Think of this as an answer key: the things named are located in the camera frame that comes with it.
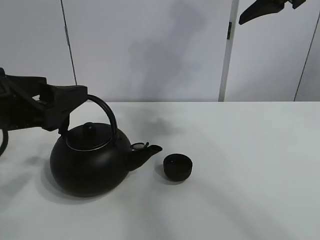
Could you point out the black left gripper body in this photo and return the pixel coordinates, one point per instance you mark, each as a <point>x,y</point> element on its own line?
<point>18,108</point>

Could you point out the small black teacup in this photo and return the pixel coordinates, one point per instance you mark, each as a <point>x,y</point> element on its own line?
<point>177,167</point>

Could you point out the black teapot with handle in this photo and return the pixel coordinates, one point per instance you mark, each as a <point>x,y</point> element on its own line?
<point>94,158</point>

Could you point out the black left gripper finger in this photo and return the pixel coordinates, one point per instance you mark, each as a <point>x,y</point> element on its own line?
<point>59,102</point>

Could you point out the black wall hinge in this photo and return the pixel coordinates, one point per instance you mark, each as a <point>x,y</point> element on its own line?
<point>229,30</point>

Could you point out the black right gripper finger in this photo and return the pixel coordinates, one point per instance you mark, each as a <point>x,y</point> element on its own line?
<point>261,8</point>

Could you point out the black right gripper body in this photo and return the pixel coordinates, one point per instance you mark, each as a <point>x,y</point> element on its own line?
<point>296,3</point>

